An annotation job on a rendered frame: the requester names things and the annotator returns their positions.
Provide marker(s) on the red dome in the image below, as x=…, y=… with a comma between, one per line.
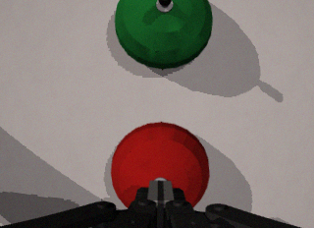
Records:
x=160, y=151

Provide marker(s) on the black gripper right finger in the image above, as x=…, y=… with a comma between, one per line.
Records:
x=218, y=215

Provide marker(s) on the green dome bell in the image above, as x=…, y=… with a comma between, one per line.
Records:
x=163, y=34

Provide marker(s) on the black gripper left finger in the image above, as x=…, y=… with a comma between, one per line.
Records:
x=102, y=214

